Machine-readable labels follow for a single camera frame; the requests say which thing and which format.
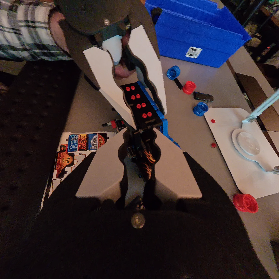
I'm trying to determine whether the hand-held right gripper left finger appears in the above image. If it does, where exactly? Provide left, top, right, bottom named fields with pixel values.
left=75, top=127, right=129, bottom=205

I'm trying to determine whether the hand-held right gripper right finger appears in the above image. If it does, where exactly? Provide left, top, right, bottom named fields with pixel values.
left=143, top=127, right=203, bottom=210

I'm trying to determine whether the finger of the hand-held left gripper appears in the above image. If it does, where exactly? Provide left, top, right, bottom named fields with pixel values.
left=82, top=45, right=137, bottom=130
left=125, top=25, right=167, bottom=115

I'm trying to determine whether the black blue brick truck model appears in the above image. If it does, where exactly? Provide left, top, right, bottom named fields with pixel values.
left=119, top=81, right=182, bottom=210

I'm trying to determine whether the person's left forearm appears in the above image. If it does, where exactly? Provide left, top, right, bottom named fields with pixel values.
left=0, top=0, right=72, bottom=62

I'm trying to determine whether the blue wheel hub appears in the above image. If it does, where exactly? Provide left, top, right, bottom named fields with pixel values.
left=193, top=102, right=209, bottom=117
left=167, top=65, right=181, bottom=79

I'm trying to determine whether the sticker sheet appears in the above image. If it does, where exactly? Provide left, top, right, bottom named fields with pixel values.
left=40, top=131, right=116, bottom=211

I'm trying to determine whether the red wheel hub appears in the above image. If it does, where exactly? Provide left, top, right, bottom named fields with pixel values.
left=182, top=81, right=197, bottom=95
left=232, top=193, right=259, bottom=213

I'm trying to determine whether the blue bin with tag label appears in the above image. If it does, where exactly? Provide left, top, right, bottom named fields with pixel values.
left=145, top=0, right=252, bottom=68

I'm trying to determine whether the white book stand base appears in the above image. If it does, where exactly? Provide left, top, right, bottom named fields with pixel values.
left=204, top=107, right=279, bottom=199

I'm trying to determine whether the black connector block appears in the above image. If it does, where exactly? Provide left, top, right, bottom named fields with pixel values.
left=193, top=91, right=214, bottom=102

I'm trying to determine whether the black dotted mat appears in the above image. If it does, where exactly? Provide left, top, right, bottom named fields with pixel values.
left=0, top=60, right=82, bottom=240

